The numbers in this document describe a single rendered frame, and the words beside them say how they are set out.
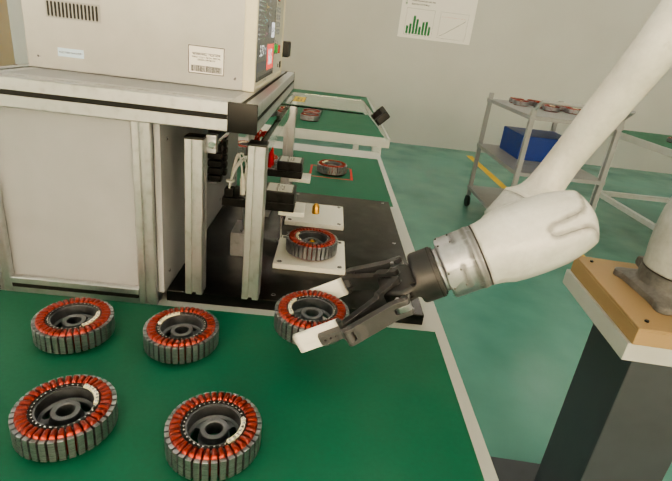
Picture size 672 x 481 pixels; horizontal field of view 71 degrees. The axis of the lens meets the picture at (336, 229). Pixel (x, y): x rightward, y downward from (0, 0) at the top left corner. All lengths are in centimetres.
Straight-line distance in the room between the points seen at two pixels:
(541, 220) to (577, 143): 20
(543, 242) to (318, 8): 576
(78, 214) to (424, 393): 63
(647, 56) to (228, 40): 62
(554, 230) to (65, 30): 83
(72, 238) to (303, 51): 553
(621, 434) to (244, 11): 118
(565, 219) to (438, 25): 579
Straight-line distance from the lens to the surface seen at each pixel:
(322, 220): 122
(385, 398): 73
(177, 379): 74
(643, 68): 78
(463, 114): 655
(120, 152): 83
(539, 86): 681
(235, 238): 101
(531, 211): 66
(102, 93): 81
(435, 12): 638
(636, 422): 132
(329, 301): 74
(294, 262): 99
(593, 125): 81
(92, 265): 93
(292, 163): 119
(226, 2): 88
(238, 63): 88
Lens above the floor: 122
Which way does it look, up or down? 22 degrees down
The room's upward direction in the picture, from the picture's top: 7 degrees clockwise
